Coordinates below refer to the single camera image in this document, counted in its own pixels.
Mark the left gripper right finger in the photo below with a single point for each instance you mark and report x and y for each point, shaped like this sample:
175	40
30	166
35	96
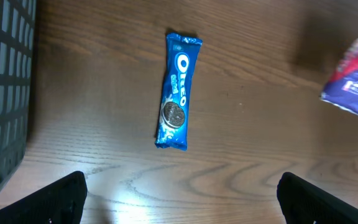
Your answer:
303	202

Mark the grey plastic mesh basket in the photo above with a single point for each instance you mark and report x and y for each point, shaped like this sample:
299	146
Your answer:
17	29

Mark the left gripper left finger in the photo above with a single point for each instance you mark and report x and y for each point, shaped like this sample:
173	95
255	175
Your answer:
60	202

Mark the blue Oreo cookie pack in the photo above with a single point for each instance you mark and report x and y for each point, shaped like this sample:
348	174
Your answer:
182	54

